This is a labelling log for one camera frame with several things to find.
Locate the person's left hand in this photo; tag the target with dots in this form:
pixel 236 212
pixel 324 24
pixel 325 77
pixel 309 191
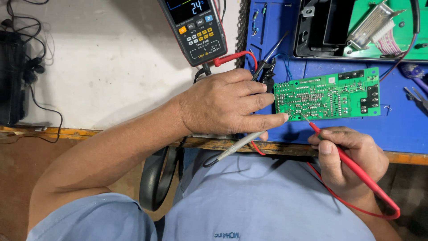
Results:
pixel 217 103

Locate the person's right hand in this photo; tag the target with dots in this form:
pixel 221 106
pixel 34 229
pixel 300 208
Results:
pixel 359 164

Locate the red test probe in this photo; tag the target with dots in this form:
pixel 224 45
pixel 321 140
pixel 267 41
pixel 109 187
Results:
pixel 354 169

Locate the grey test probe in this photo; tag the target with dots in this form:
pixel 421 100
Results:
pixel 239 144

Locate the green circuit board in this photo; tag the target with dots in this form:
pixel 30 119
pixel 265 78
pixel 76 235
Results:
pixel 331 97

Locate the blue work mat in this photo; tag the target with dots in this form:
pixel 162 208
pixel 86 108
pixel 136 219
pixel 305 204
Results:
pixel 334 134

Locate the black clip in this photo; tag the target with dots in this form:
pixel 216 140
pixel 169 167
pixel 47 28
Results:
pixel 268 80

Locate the small metal staple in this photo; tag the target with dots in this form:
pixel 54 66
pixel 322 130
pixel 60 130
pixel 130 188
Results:
pixel 389 107

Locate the black digital multimeter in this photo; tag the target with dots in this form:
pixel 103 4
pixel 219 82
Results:
pixel 194 30

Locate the black perforated strip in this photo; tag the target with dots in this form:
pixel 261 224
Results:
pixel 243 30

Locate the small resistor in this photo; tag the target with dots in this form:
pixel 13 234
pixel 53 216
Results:
pixel 255 15
pixel 255 29
pixel 264 10

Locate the grey metal pliers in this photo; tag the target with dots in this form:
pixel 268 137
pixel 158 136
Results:
pixel 418 97

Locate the light blue shirt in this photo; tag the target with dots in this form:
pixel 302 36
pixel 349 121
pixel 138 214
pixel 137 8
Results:
pixel 250 200

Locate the black plastic housing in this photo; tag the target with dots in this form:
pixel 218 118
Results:
pixel 321 20

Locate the silver metal heat sink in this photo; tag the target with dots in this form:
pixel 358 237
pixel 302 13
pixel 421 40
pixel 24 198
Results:
pixel 371 25

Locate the green board inside housing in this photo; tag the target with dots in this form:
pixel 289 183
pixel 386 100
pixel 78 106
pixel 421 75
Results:
pixel 359 8

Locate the black bag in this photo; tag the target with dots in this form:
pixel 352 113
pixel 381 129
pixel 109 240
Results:
pixel 11 83

